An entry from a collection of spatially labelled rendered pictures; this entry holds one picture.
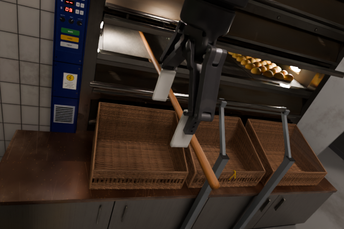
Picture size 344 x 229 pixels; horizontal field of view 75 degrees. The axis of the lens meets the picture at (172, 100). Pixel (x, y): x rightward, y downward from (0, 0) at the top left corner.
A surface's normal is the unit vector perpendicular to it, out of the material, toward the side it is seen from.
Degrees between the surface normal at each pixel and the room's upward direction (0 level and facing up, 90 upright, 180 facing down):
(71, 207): 90
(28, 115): 90
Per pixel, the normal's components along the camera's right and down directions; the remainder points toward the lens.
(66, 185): 0.29, -0.84
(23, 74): 0.24, 0.54
